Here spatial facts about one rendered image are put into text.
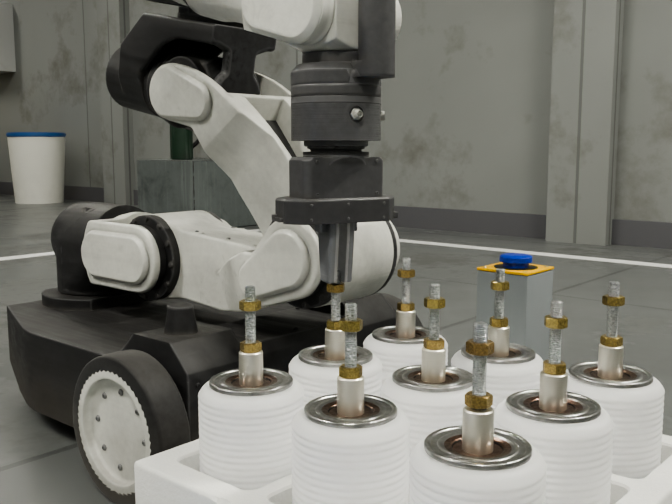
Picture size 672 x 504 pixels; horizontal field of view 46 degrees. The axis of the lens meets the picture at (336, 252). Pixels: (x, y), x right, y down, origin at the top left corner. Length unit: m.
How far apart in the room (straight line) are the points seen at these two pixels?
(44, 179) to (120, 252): 5.41
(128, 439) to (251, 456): 0.39
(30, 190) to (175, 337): 5.72
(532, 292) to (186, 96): 0.58
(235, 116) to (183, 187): 3.26
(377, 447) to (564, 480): 0.15
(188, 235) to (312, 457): 0.70
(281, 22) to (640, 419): 0.48
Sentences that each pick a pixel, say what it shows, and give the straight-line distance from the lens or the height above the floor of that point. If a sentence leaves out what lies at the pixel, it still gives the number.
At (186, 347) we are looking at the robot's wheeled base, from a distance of 1.05.
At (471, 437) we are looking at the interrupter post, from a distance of 0.57.
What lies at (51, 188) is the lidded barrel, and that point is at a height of 0.12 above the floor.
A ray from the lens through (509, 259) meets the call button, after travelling 0.98.
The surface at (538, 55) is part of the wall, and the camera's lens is 4.12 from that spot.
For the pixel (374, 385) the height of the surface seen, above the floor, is 0.23.
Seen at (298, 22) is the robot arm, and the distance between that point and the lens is 0.74.
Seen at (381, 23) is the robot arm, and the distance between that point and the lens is 0.73.
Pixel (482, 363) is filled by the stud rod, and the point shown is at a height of 0.31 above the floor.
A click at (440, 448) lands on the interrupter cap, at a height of 0.25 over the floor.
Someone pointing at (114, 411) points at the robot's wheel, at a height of 0.12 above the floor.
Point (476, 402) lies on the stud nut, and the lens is 0.56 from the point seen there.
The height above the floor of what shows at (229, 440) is 0.21.
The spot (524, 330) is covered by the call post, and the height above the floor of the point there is 0.24.
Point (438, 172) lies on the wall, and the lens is 4.39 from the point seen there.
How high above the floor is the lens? 0.46
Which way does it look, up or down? 8 degrees down
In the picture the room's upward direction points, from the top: straight up
